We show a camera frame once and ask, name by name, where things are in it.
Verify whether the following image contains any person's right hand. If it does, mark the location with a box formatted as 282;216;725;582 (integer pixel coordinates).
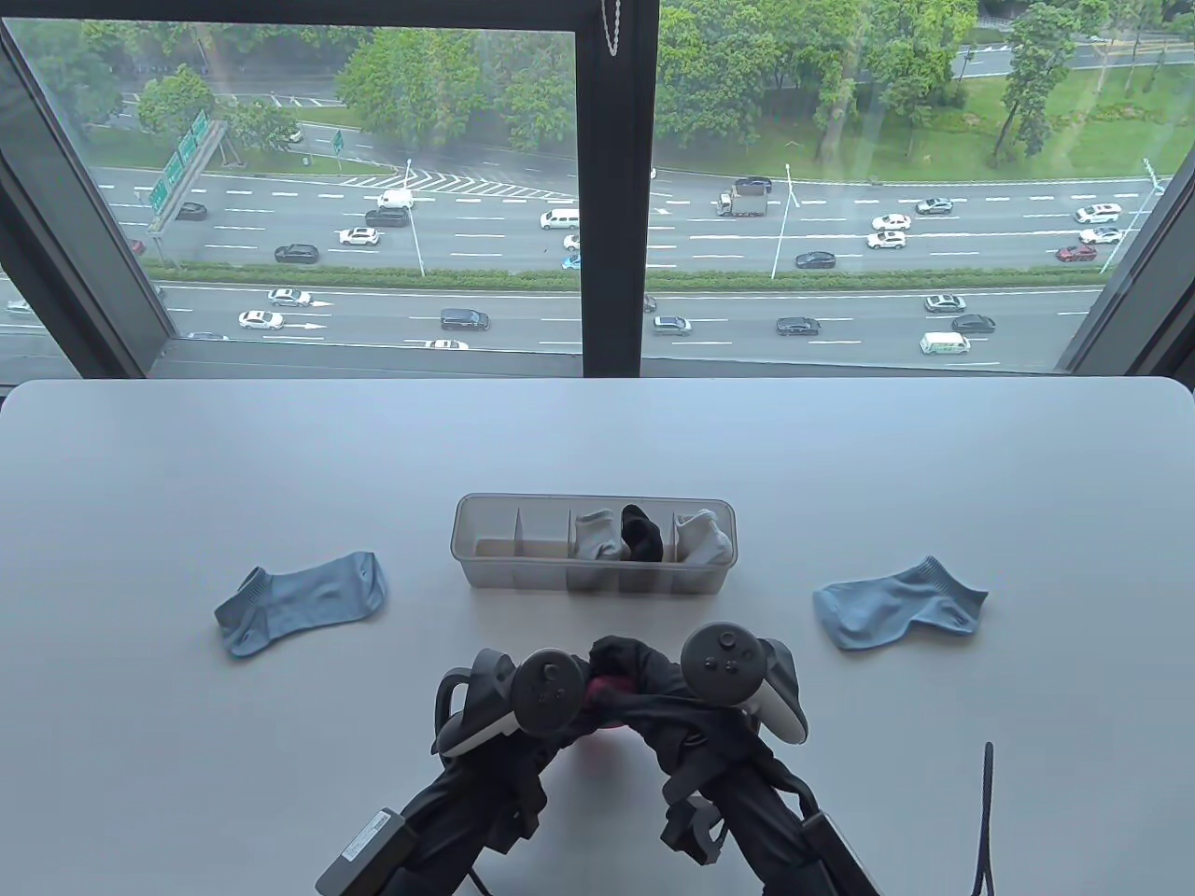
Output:
588;635;778;796

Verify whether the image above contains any person's left hand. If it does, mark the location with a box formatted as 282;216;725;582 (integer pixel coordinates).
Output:
437;653;610;796

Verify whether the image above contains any light blue sock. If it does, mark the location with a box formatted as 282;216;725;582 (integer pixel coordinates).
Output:
812;556;989;651
214;551;387;658

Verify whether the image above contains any person's right forearm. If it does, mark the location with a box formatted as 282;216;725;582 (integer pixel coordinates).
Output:
696;761;841;896

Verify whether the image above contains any grey handheld controller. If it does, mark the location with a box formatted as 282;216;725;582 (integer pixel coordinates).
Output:
680;625;809;746
431;649;582;757

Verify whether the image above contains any black box with white label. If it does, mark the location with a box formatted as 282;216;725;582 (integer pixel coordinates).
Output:
803;810;883;896
316;808;418;896

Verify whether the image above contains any clear plastic divided organizer box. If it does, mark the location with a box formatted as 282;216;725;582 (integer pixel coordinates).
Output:
451;493;738;595

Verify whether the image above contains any green road sign gantry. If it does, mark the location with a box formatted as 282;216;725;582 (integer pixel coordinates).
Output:
145;110;230;234

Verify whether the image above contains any dark window frame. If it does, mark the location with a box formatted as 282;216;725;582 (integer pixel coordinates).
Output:
0;0;1195;379

